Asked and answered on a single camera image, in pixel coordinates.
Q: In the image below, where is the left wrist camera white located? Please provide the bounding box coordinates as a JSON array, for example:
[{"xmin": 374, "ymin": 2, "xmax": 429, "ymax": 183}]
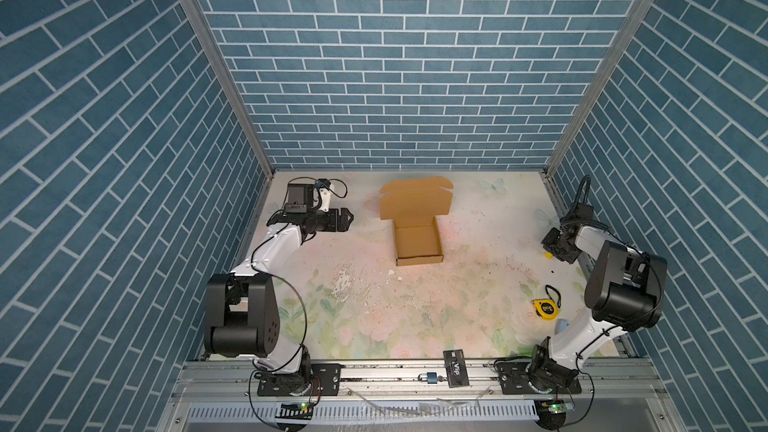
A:
[{"xmin": 315, "ymin": 178, "xmax": 349, "ymax": 212}]

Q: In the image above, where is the left controller board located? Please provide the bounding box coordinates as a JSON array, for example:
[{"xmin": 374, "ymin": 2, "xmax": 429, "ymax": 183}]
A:
[{"xmin": 275, "ymin": 402, "xmax": 315, "ymax": 423}]

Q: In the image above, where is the brown cardboard box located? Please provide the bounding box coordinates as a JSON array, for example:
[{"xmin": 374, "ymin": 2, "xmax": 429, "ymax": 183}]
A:
[{"xmin": 379, "ymin": 176, "xmax": 454, "ymax": 267}]

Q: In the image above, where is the aluminium corner post left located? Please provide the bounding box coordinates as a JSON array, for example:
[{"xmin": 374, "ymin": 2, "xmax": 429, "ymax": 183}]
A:
[{"xmin": 178, "ymin": 0, "xmax": 274, "ymax": 180}]

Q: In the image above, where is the aluminium corner post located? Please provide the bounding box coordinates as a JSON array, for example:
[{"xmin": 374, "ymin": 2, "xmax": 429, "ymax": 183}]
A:
[
  {"xmin": 178, "ymin": 0, "xmax": 274, "ymax": 180},
  {"xmin": 542, "ymin": 0, "xmax": 655, "ymax": 180}
]

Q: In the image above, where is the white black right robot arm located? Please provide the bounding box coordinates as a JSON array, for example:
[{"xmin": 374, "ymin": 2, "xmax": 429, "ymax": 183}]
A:
[{"xmin": 527, "ymin": 202, "xmax": 668, "ymax": 393}]

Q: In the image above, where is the aluminium corner post right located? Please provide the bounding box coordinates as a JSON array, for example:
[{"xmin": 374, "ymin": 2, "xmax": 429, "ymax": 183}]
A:
[{"xmin": 542, "ymin": 0, "xmax": 655, "ymax": 180}]

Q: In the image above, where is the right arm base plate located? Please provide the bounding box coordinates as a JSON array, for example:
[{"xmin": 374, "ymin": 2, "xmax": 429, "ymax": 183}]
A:
[{"xmin": 492, "ymin": 361, "xmax": 582, "ymax": 395}]

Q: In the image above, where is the yellow tape measure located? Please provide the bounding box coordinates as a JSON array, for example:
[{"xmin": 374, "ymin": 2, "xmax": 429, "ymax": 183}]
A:
[{"xmin": 532, "ymin": 284, "xmax": 562, "ymax": 321}]

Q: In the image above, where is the aluminium front rail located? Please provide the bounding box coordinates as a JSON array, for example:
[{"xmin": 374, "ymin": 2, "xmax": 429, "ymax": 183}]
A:
[{"xmin": 171, "ymin": 357, "xmax": 667, "ymax": 402}]

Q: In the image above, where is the small padlock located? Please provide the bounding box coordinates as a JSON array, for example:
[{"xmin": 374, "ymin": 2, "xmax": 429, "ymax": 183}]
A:
[{"xmin": 417, "ymin": 372, "xmax": 442, "ymax": 384}]

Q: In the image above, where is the black VIP card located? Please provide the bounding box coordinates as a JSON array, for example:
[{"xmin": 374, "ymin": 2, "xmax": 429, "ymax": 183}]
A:
[{"xmin": 443, "ymin": 349, "xmax": 470, "ymax": 388}]

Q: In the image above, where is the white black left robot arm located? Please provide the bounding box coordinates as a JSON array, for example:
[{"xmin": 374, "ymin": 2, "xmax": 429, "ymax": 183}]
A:
[{"xmin": 203, "ymin": 177, "xmax": 354, "ymax": 384}]

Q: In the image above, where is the white slotted cable duct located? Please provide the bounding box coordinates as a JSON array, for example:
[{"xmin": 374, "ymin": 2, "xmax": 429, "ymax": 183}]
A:
[{"xmin": 187, "ymin": 399, "xmax": 537, "ymax": 425}]

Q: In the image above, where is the controller board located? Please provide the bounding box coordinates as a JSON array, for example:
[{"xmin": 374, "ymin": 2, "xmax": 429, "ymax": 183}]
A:
[
  {"xmin": 275, "ymin": 402, "xmax": 315, "ymax": 423},
  {"xmin": 534, "ymin": 399, "xmax": 575, "ymax": 431}
]

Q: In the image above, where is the blue grey stapler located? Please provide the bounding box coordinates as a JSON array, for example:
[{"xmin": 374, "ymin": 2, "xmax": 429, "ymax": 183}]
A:
[{"xmin": 555, "ymin": 319, "xmax": 569, "ymax": 335}]

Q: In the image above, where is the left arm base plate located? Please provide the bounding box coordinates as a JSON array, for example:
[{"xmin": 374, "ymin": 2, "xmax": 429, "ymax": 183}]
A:
[{"xmin": 257, "ymin": 362, "xmax": 342, "ymax": 397}]

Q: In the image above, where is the right controller board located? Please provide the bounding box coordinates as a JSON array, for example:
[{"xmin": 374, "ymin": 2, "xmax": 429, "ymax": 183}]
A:
[{"xmin": 534, "ymin": 399, "xmax": 575, "ymax": 431}]

